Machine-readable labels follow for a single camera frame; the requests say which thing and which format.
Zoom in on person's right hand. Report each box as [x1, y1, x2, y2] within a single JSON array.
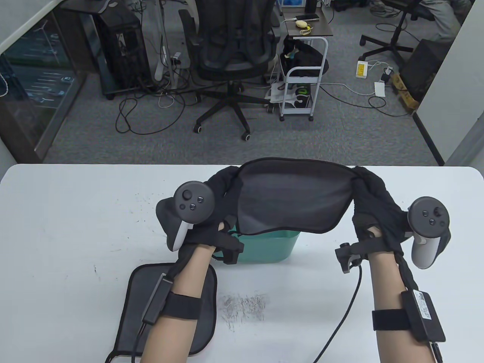
[[352, 166, 411, 254]]

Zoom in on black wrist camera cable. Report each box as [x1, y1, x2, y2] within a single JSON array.
[[312, 265, 363, 363]]

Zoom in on person's left hand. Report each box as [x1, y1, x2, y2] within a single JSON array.
[[181, 166, 245, 250]]

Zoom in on black right wrist sensor box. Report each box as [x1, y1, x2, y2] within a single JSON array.
[[401, 289, 446, 343]]

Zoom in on person's right forearm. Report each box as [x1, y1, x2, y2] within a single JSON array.
[[366, 251, 435, 363]]

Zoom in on black case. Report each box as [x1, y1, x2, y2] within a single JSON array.
[[401, 38, 452, 101]]

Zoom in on green plastic bin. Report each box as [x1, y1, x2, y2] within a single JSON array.
[[214, 227, 302, 264]]

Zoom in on black swivel chair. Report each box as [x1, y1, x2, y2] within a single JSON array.
[[359, 0, 435, 61]]

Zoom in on grey hand towel black trim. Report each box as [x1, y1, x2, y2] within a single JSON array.
[[105, 264, 218, 363], [231, 157, 358, 235]]

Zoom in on cardboard box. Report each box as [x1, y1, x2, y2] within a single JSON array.
[[391, 72, 420, 114]]

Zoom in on black left wrist sensor box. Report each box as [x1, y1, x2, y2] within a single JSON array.
[[142, 273, 174, 324]]

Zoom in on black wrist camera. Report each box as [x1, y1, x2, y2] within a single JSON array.
[[335, 242, 369, 274], [221, 242, 245, 265]]

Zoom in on black mesh office chair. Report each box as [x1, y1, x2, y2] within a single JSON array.
[[178, 0, 276, 142]]

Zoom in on black bag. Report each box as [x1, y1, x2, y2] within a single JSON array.
[[284, 38, 329, 76]]

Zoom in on person's left forearm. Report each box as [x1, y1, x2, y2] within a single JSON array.
[[140, 242, 216, 363]]

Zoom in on dark framed glass window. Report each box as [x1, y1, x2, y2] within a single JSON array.
[[0, 6, 89, 164]]

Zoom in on black computer tower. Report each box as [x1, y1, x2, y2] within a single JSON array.
[[99, 11, 152, 95]]

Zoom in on white cart with brown top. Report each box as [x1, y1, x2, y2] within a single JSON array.
[[279, 15, 334, 122]]

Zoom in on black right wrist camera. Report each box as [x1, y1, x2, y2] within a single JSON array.
[[335, 242, 369, 274]]

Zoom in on black floor cable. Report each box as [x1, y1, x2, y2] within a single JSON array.
[[115, 93, 186, 135]]

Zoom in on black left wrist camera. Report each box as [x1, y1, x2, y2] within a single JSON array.
[[221, 242, 245, 265]]

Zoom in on white floor cable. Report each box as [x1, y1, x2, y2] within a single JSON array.
[[321, 60, 394, 108]]

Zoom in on black wrist sensor box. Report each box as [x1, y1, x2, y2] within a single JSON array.
[[142, 273, 174, 324], [401, 289, 446, 343]]

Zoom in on grey white controller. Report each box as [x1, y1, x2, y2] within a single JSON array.
[[156, 181, 216, 252], [408, 197, 451, 270]]

